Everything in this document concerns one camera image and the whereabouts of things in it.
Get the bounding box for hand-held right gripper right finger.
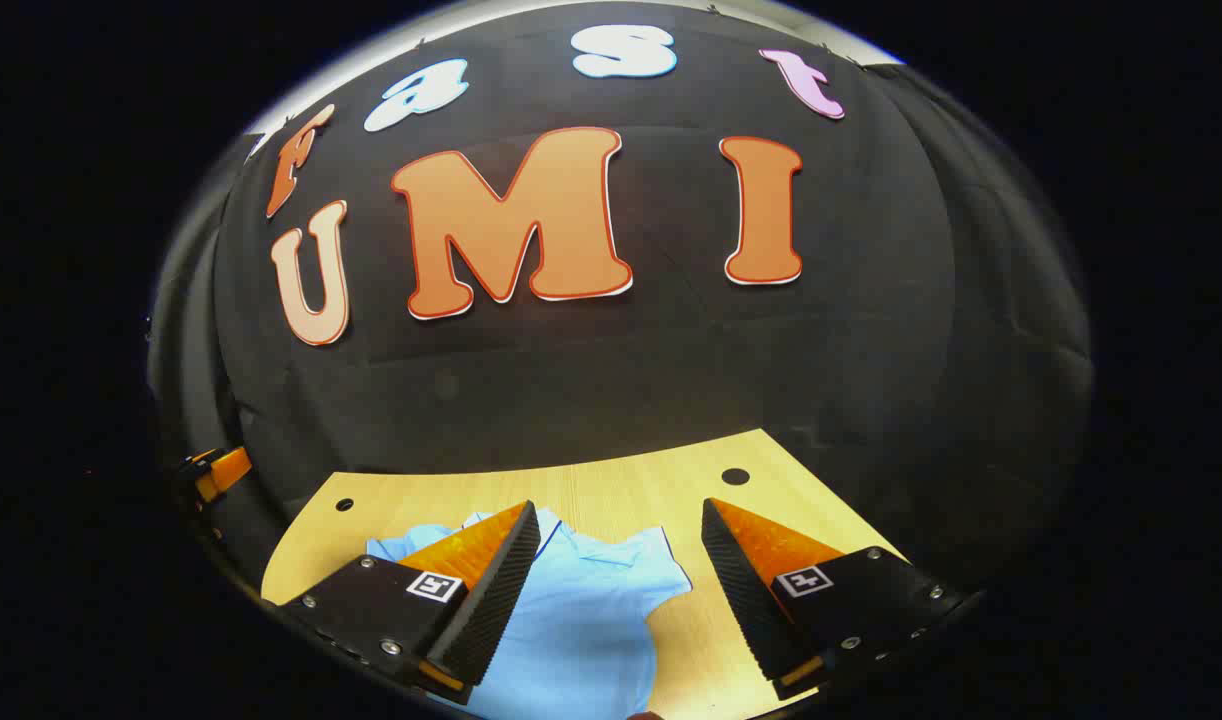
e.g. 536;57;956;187
701;498;972;701

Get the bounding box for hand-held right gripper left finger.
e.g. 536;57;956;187
279;500;542;706

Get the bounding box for light blue T-shirt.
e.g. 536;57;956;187
366;508;694;720

